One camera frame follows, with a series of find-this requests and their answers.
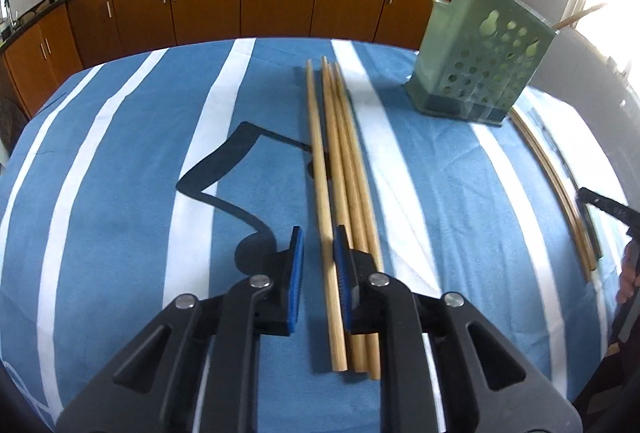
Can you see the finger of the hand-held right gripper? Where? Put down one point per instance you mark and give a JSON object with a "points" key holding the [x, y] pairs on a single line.
{"points": [[602, 203]]}

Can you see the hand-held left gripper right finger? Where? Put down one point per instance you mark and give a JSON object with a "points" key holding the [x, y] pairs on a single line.
{"points": [[342, 273]]}

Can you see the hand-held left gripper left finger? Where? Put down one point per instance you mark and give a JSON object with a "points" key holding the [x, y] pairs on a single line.
{"points": [[295, 273]]}

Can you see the long wooden chopstick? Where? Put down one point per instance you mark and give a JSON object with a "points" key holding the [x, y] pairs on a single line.
{"points": [[334, 138], [595, 260], [348, 138], [587, 270], [580, 16], [318, 153]]}

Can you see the green perforated utensil holder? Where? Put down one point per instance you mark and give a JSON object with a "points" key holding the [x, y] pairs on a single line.
{"points": [[450, 38]]}

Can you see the person's right hand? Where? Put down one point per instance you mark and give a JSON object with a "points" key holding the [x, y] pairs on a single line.
{"points": [[626, 280]]}

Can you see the blue white striped tablecloth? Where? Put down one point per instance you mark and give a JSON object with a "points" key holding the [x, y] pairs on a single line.
{"points": [[125, 213]]}

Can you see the sink faucet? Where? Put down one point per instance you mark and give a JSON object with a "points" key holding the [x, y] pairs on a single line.
{"points": [[7, 13]]}

